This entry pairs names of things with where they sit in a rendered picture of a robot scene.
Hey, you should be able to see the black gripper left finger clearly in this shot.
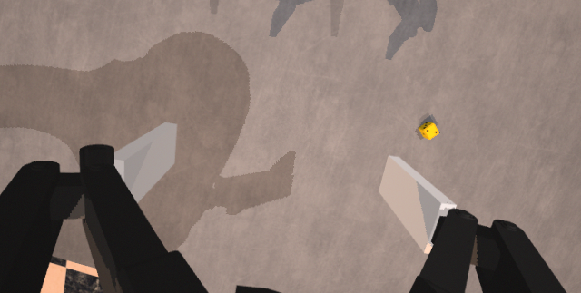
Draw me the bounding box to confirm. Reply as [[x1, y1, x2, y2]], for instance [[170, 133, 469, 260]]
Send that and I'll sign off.
[[0, 122, 209, 293]]

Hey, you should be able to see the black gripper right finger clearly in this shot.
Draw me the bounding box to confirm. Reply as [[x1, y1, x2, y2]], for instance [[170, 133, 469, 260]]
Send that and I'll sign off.
[[379, 156, 566, 293]]

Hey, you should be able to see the yellow die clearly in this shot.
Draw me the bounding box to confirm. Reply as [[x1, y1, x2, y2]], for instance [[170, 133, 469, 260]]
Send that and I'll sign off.
[[419, 122, 439, 140]]

